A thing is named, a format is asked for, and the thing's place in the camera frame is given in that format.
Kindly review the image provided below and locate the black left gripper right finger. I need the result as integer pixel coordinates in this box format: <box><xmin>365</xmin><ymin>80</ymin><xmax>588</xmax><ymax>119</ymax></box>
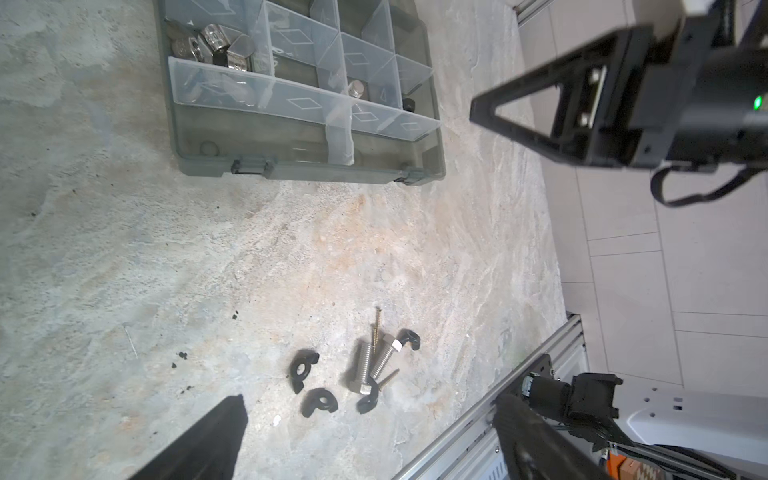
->
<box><xmin>493</xmin><ymin>394</ymin><xmax>610</xmax><ymax>479</ymax></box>

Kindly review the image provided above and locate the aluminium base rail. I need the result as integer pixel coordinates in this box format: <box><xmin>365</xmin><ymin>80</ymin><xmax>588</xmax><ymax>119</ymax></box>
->
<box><xmin>392</xmin><ymin>313</ymin><xmax>589</xmax><ymax>480</ymax></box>

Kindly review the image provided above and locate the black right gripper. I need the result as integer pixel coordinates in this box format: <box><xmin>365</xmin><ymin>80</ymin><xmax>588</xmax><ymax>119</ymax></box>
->
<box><xmin>469</xmin><ymin>17</ymin><xmax>767</xmax><ymax>171</ymax></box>

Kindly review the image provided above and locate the small brass screw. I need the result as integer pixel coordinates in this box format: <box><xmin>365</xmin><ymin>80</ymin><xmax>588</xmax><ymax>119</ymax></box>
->
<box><xmin>378</xmin><ymin>369</ymin><xmax>400</xmax><ymax>390</ymax></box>
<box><xmin>372</xmin><ymin>306</ymin><xmax>382</xmax><ymax>354</ymax></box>

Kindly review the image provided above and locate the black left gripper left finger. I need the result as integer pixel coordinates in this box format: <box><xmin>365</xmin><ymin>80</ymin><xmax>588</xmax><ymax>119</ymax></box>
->
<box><xmin>130</xmin><ymin>395</ymin><xmax>248</xmax><ymax>480</ymax></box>

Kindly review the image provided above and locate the green plastic organizer box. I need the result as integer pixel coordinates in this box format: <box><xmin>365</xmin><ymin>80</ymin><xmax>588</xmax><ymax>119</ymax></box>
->
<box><xmin>154</xmin><ymin>1</ymin><xmax>446</xmax><ymax>186</ymax></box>

